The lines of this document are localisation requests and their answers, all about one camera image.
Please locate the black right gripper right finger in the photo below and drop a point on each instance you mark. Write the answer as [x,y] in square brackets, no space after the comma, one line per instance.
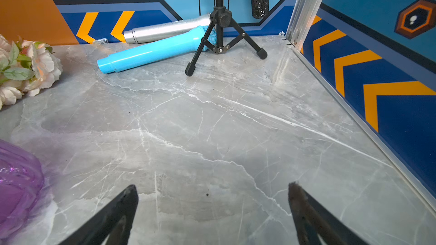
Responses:
[314,224]

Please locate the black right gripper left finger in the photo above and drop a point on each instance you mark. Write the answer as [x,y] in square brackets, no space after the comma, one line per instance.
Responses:
[111,225]

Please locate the purple blue glass vase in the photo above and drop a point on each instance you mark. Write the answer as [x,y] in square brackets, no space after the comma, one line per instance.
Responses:
[22,180]

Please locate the silver microphone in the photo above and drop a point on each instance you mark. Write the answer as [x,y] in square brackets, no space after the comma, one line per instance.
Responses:
[157,32]

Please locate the light blue microphone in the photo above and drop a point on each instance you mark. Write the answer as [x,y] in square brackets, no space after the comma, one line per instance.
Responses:
[153,52]

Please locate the black tripod microphone stand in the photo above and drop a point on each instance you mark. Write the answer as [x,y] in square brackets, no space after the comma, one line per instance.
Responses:
[213,37]

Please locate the aluminium corner post right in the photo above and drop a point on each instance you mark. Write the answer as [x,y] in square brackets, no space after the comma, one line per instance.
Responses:
[301,21]

